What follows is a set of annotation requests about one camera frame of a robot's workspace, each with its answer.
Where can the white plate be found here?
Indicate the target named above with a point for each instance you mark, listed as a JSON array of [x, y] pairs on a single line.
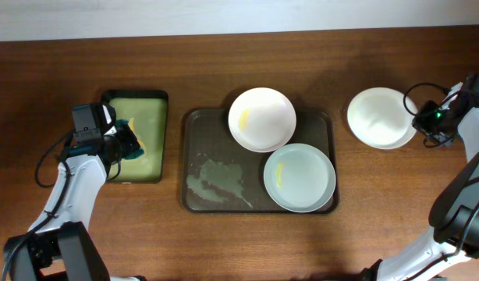
[[378, 118], [262, 119]]

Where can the black sponge tray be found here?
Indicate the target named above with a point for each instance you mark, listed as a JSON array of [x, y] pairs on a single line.
[[145, 112]]

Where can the brown serving tray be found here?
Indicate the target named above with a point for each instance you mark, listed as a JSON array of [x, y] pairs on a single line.
[[222, 177]]

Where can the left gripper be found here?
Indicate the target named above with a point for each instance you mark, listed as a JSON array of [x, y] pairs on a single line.
[[124, 131]]

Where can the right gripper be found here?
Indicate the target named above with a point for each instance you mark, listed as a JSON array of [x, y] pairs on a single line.
[[419, 122]]

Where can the green yellow sponge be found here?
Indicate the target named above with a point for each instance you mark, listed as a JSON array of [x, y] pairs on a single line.
[[129, 146]]

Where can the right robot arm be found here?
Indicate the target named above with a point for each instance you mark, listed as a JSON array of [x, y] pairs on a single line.
[[453, 235]]

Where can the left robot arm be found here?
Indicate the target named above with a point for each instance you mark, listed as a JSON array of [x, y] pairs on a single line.
[[57, 246]]

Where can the pale green plate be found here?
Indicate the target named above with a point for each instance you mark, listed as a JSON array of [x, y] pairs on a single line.
[[299, 178]]

